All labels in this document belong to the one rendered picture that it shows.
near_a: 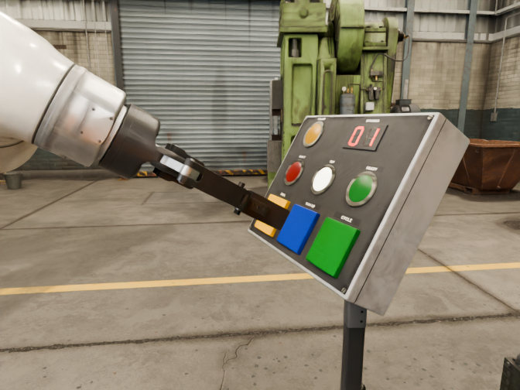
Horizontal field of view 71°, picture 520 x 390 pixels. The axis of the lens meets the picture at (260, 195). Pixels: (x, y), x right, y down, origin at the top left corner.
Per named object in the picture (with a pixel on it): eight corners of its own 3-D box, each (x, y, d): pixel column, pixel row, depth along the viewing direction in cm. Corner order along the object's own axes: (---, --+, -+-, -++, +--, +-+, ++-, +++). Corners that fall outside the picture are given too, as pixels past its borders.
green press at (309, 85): (273, 213, 480) (275, -28, 423) (261, 194, 600) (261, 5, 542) (427, 208, 506) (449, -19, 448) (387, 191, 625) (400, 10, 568)
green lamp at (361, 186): (353, 206, 52) (354, 176, 51) (346, 200, 56) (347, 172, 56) (374, 206, 52) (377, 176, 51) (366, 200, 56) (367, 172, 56)
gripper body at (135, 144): (94, 160, 42) (167, 193, 46) (95, 169, 34) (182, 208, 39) (124, 103, 42) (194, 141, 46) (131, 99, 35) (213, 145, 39)
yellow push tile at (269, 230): (269, 236, 68) (287, 200, 68) (253, 225, 74) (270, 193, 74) (276, 239, 68) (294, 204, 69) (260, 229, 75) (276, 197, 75)
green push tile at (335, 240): (332, 277, 50) (357, 228, 50) (303, 258, 57) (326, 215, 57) (341, 281, 51) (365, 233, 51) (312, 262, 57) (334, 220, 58)
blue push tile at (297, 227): (296, 254, 59) (317, 212, 59) (275, 240, 66) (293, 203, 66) (304, 258, 59) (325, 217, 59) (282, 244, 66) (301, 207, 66)
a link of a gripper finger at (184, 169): (152, 141, 39) (159, 142, 35) (193, 162, 42) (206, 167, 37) (141, 160, 39) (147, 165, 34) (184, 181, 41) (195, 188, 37)
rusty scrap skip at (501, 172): (476, 200, 556) (483, 145, 539) (411, 180, 741) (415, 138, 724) (546, 198, 571) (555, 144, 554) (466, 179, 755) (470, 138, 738)
